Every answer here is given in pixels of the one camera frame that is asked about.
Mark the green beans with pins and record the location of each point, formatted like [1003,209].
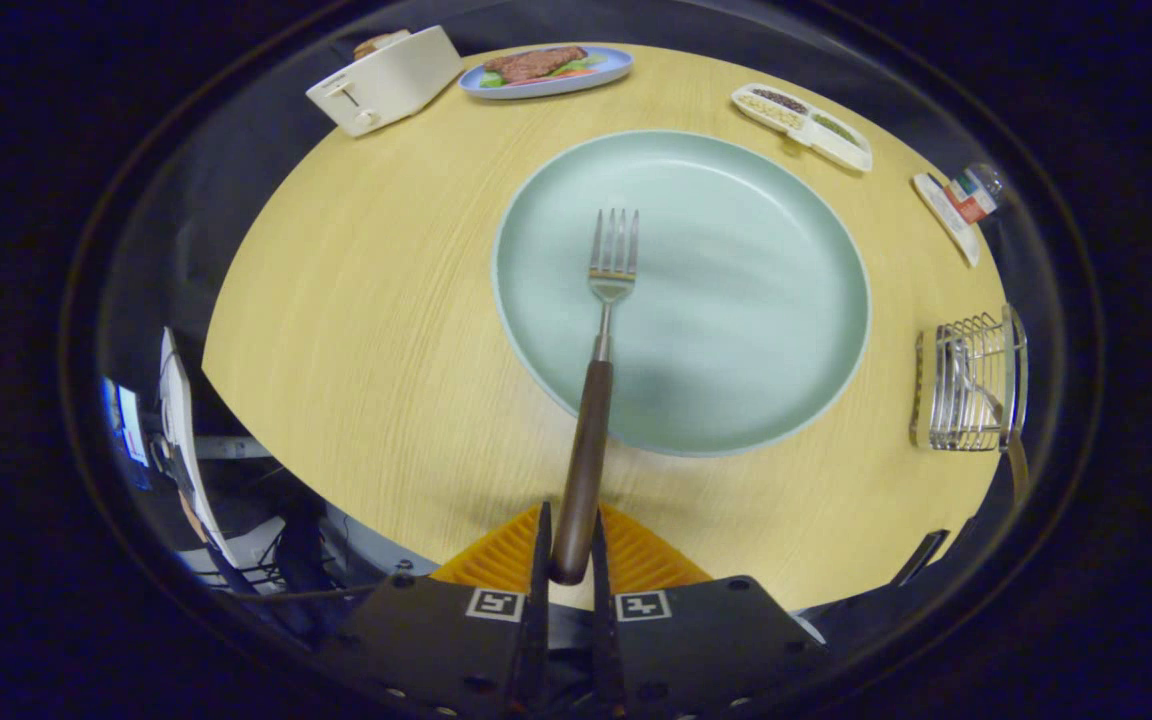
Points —
[834,127]

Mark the vegetable garnish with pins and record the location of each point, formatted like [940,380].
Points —
[492,78]

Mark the dark brown beans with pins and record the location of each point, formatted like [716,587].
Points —
[781,100]

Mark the blue plate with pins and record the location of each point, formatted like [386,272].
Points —
[556,89]

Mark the pale green plate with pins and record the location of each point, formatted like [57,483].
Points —
[736,300]

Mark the clear water bottle red cap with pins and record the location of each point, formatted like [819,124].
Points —
[971,198]

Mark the white divided dish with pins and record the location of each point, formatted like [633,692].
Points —
[851,155]

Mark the white toaster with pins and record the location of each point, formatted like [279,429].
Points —
[386,85]

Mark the computer monitor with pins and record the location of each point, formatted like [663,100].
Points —
[131,425]

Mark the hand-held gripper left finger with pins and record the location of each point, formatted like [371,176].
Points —
[536,640]

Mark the brown steak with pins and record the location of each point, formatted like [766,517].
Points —
[536,63]

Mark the small white coaster tray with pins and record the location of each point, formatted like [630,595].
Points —
[941,210]

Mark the toasted bread slice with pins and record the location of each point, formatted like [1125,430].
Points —
[376,44]

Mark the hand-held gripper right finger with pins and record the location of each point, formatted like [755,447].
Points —
[608,650]

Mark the pale beans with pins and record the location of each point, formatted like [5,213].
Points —
[768,110]

